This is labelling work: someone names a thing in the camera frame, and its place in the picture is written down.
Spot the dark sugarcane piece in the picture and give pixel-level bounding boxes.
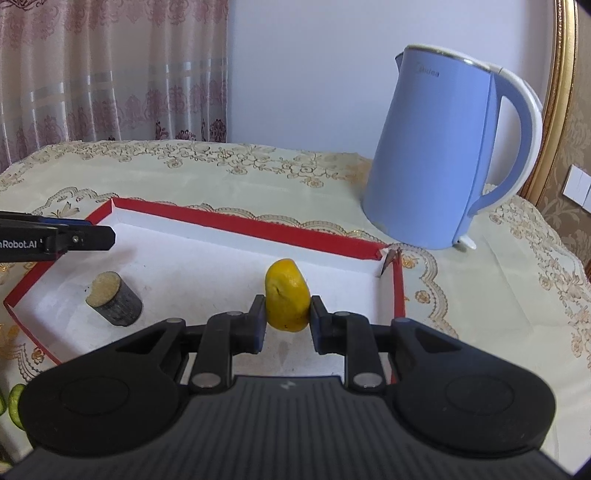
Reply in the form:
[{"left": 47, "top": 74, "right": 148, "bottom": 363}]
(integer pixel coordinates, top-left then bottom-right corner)
[{"left": 85, "top": 271, "right": 143, "bottom": 328}]

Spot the large yellow fruit piece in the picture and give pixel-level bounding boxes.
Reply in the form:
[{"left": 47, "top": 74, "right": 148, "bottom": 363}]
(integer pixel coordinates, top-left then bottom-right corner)
[{"left": 264, "top": 258, "right": 311, "bottom": 332}]

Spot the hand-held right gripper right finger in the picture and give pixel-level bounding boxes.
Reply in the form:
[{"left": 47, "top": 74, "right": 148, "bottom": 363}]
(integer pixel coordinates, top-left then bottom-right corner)
[{"left": 310, "top": 295, "right": 462, "bottom": 394}]

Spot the red box white inside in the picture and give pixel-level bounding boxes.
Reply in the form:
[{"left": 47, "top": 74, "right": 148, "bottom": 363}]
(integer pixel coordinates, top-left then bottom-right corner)
[{"left": 4, "top": 197, "right": 407, "bottom": 385}]

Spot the white wall switch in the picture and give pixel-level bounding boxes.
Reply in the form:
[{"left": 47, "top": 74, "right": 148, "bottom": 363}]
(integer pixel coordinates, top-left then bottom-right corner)
[{"left": 563, "top": 164, "right": 591, "bottom": 208}]

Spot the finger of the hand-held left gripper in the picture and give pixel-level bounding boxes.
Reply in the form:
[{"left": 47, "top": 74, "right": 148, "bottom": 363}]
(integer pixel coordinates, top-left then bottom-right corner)
[
  {"left": 0, "top": 211, "right": 93, "bottom": 228},
  {"left": 45, "top": 224, "right": 116, "bottom": 257}
]

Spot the pink patterned curtain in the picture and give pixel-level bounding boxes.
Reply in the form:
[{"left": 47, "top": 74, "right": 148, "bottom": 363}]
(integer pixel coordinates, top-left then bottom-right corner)
[{"left": 0, "top": 0, "right": 230, "bottom": 172}]

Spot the cream embroidered tablecloth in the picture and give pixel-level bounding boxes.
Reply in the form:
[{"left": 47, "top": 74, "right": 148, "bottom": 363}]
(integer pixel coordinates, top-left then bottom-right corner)
[{"left": 0, "top": 138, "right": 591, "bottom": 480}]

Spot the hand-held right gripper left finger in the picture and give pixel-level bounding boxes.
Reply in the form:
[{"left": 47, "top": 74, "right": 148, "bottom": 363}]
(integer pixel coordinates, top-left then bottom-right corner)
[{"left": 113, "top": 294, "right": 267, "bottom": 394}]

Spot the blue electric kettle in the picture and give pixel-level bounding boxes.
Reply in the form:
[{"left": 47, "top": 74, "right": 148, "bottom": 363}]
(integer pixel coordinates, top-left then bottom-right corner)
[{"left": 361, "top": 44, "right": 544, "bottom": 251}]

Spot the gold wall frame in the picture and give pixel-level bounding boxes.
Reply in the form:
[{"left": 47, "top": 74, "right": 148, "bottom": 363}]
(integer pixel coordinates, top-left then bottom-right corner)
[{"left": 521, "top": 0, "right": 581, "bottom": 208}]

